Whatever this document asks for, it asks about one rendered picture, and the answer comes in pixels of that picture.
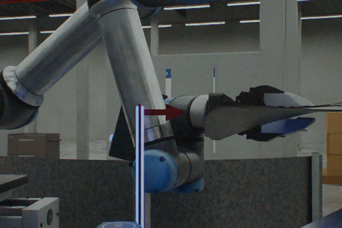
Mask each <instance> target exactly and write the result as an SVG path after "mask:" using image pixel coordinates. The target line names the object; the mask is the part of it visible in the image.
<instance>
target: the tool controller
mask: <svg viewBox="0 0 342 228"><path fill-rule="evenodd" d="M162 98H163V100H165V99H167V98H168V95H165V94H162ZM108 155H109V156H110V157H113V158H117V159H121V160H125V161H129V166H130V167H132V166H133V163H134V161H135V159H136V154H135V149H134V146H133V142H132V139H131V135H130V132H129V128H128V124H127V121H126V117H125V113H124V110H123V107H122V104H121V107H120V112H119V115H118V119H117V123H116V126H115V131H114V134H113V138H112V142H111V145H110V149H109V153H108Z"/></svg>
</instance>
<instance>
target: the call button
mask: <svg viewBox="0 0 342 228"><path fill-rule="evenodd" d="M96 228H143V227H142V226H140V225H139V224H138V223H137V222H124V221H118V222H103V223H102V224H100V225H98V226H97V227H96Z"/></svg>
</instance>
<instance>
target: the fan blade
mask: <svg viewBox="0 0 342 228"><path fill-rule="evenodd" d="M315 112H342V102H340V103H335V104H324V105H314V106H309V105H307V106H297V107H278V106H267V105H257V104H249V103H241V102H228V103H223V104H220V105H218V106H217V107H215V108H214V109H213V110H211V111H210V112H209V113H208V114H207V115H206V116H205V118H204V122H203V126H204V130H205V133H206V135H207V136H208V137H209V138H210V139H211V140H222V139H224V138H227V137H230V136H232V135H235V134H238V133H240V132H243V131H246V130H248V129H251V128H254V127H257V126H261V125H264V124H268V123H272V122H275V121H279V120H283V119H287V118H292V117H296V116H301V115H306V114H309V113H315Z"/></svg>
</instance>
